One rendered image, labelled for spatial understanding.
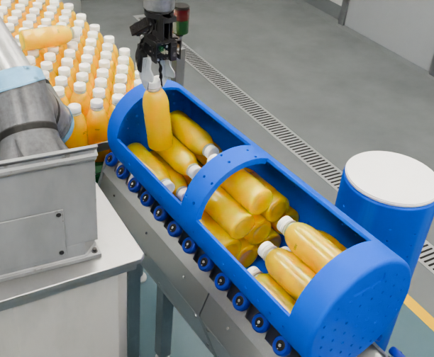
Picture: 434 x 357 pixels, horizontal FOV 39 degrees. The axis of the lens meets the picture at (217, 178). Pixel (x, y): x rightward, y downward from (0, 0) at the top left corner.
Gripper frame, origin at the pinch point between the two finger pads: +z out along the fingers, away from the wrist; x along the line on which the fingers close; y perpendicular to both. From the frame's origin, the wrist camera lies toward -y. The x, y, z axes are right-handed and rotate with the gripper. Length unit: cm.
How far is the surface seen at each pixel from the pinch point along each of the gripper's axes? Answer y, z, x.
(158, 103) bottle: 3.1, 4.7, -0.1
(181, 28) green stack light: -52, 9, 41
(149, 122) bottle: 1.7, 10.5, -1.7
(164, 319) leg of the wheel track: -9, 102, 12
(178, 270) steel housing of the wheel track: 26.8, 41.1, -6.8
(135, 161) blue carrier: 5.6, 18.6, -8.3
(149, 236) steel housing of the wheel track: 11.4, 40.7, -6.7
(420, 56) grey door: -162, 115, 346
